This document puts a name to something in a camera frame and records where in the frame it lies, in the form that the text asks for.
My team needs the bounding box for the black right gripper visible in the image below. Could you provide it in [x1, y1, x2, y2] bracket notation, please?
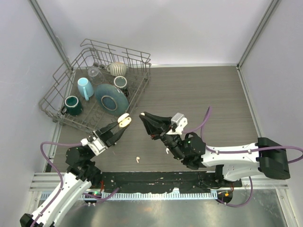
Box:
[140, 112, 186, 160]

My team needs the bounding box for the beige earbud charging case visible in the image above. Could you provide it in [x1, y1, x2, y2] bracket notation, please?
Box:
[117, 113, 132, 128]

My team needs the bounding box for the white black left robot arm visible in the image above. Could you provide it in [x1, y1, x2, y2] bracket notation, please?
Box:
[20, 114, 132, 227]

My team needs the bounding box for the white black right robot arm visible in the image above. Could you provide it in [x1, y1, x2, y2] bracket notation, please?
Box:
[139, 112, 290, 187]

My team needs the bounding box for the teal ceramic plate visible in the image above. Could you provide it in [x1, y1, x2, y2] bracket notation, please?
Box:
[95, 83, 129, 117]

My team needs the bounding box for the dark green mug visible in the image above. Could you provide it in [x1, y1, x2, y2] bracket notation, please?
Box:
[60, 96, 83, 116]

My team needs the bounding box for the white rimmed teal cup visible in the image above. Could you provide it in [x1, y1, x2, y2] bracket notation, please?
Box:
[114, 76, 127, 89]

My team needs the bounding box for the light blue mug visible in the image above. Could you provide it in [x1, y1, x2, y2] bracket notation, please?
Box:
[77, 78, 94, 101]

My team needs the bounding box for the clear drinking glass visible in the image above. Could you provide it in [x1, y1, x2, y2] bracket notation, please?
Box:
[88, 66, 104, 85]

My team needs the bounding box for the striped beige mug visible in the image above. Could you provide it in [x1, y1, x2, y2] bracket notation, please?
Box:
[106, 62, 127, 77]

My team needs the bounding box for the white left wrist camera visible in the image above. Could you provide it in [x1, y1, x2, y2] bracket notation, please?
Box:
[80, 136, 108, 156]

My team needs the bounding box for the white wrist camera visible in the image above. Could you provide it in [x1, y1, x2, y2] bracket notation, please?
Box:
[168, 113, 187, 135]
[80, 136, 108, 156]

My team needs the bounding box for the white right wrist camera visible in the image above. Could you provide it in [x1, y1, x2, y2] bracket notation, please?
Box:
[168, 113, 187, 135]

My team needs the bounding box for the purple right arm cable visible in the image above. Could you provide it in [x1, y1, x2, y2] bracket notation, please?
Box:
[183, 106, 303, 208]

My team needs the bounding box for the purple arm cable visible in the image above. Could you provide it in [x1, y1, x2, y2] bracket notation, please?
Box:
[30, 141, 82, 227]
[183, 106, 303, 208]

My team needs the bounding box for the grey wire dish rack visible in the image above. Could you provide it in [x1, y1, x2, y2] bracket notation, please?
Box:
[39, 39, 151, 134]

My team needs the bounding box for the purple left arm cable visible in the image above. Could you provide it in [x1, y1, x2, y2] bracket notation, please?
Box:
[30, 141, 82, 227]

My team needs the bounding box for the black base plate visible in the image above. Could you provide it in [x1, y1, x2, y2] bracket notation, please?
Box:
[102, 171, 242, 194]

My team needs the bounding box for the white cable duct strip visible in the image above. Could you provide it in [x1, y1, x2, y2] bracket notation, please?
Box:
[71, 192, 218, 201]

